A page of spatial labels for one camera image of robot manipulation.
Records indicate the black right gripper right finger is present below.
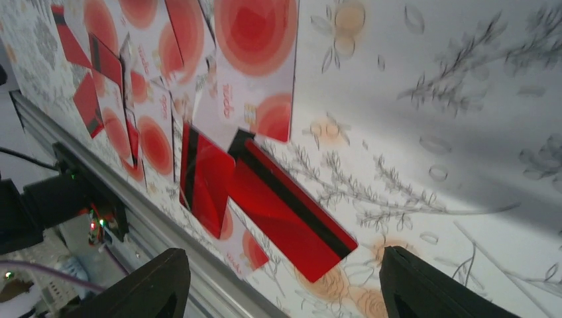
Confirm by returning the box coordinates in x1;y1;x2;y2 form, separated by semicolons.
379;246;516;318

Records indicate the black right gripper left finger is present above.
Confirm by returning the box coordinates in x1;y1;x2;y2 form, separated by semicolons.
63;248;191;317

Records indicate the pile of red white cards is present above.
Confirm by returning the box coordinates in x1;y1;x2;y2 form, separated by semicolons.
52;1;357;282

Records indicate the floral patterned table mat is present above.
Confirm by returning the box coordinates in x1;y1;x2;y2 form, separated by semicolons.
1;1;561;317

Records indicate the aluminium rail frame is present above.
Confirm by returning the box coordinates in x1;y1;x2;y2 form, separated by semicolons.
11;91;285;317

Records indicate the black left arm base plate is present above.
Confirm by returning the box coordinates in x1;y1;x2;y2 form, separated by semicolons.
1;142;129;254

